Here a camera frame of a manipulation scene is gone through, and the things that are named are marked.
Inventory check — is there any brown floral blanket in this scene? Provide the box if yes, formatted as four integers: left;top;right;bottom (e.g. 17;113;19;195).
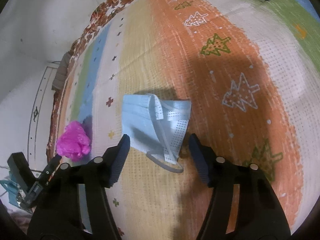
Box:
46;0;167;157

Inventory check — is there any magenta plastic bag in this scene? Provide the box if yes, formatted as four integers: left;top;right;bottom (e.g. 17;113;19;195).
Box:
56;120;92;161

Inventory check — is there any blue face mask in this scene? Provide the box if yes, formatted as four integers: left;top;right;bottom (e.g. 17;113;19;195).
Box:
121;93;192;173

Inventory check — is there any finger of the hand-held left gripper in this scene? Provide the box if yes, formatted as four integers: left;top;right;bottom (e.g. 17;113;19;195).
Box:
37;154;62;188

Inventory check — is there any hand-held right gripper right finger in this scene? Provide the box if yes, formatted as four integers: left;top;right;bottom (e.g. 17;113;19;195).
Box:
188;133;292;240

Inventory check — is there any white headboard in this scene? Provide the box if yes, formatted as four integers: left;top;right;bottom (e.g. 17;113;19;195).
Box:
26;64;62;162

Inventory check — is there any grey rolled pillow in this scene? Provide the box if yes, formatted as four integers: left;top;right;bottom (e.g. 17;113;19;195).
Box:
51;51;73;92

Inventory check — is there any teal bag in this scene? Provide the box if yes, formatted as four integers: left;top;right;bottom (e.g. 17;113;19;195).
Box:
0;179;21;207

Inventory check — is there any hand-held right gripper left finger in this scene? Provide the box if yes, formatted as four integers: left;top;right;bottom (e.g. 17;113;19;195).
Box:
27;134;131;240

